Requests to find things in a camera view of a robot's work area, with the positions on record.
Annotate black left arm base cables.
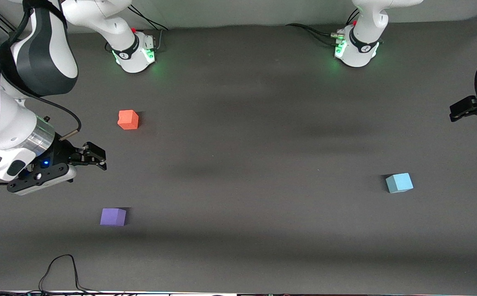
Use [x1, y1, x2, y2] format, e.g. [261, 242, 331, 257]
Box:
[286, 9, 360, 46]

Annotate orange foam block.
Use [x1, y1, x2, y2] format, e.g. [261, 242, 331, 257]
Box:
[118, 110, 139, 130]

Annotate purple foam block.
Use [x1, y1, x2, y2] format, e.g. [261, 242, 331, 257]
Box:
[100, 208, 127, 227]

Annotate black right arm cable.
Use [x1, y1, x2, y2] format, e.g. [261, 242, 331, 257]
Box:
[0, 0, 82, 185]

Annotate tangle of black cables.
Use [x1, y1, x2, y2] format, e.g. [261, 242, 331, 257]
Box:
[0, 284, 169, 296]

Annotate black arm base cables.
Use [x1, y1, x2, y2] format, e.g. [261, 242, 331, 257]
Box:
[128, 5, 169, 54]
[286, 9, 360, 46]

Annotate black cable loop on table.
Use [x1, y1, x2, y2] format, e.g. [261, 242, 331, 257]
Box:
[39, 254, 99, 293]

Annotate light blue foam block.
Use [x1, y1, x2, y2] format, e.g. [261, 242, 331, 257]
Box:
[385, 173, 414, 194]

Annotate black right arm base cables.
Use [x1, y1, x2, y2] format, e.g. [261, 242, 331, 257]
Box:
[128, 5, 169, 54]

